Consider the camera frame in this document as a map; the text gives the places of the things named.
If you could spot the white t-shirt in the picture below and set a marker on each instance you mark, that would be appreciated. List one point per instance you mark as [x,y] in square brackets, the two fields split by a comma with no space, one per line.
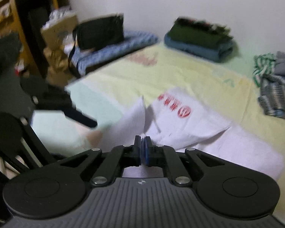
[180,121]

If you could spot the grey fleece garment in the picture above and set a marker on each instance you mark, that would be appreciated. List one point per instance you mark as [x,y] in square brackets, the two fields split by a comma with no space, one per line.
[279,68]

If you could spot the folded dark green garment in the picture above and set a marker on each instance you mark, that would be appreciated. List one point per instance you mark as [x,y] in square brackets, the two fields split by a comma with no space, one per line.
[196,37]

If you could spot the green white striped shirt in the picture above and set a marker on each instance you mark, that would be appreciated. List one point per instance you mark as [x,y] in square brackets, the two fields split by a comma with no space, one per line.
[263,65]

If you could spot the yellow green baby blanket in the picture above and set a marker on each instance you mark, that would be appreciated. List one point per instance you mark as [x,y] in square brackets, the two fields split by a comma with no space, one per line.
[108,93]

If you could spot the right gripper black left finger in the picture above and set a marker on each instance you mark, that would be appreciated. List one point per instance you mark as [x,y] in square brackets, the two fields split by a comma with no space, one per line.
[115,161]

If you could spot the wooden shelf unit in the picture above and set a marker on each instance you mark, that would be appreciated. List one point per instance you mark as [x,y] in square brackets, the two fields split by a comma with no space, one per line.
[30,16]

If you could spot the cardboard box with clutter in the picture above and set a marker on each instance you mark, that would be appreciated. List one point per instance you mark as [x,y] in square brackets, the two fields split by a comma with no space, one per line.
[57,33]

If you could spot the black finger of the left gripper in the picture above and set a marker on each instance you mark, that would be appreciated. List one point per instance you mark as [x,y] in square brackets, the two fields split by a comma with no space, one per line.
[79,117]

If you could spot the black bag at left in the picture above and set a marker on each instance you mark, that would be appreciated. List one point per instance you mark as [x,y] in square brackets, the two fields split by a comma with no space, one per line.
[96,34]

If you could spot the blue white checkered cloth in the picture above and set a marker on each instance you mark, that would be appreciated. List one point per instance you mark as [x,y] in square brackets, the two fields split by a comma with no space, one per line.
[84,62]

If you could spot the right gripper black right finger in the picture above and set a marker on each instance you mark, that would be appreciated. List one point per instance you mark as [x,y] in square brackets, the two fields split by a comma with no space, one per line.
[168,160]

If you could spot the grey blue striped sweater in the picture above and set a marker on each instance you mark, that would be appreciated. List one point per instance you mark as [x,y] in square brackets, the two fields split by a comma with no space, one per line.
[272,95]

